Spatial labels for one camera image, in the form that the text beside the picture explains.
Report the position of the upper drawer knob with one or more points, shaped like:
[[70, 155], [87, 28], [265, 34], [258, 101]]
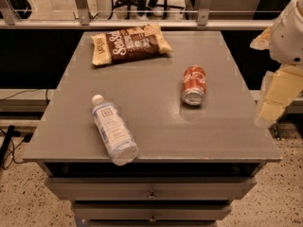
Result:
[[152, 196]]

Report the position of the grey drawer cabinet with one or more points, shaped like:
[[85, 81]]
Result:
[[196, 159]]

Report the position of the drawer knob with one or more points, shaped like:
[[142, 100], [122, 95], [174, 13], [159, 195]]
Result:
[[152, 196], [152, 219]]

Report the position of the red soda can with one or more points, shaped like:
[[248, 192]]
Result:
[[194, 86]]

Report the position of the metal railing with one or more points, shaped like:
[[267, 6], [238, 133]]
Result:
[[104, 15]]

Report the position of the blue plastic water bottle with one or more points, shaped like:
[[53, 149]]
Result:
[[118, 140]]

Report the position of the lower drawer knob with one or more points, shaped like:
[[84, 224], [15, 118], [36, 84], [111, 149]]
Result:
[[152, 219]]

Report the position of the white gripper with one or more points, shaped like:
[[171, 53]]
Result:
[[286, 37]]

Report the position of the brown chip bag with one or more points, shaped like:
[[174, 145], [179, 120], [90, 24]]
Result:
[[130, 44]]

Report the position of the black office chair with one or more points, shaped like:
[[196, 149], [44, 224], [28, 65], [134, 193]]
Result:
[[142, 0]]

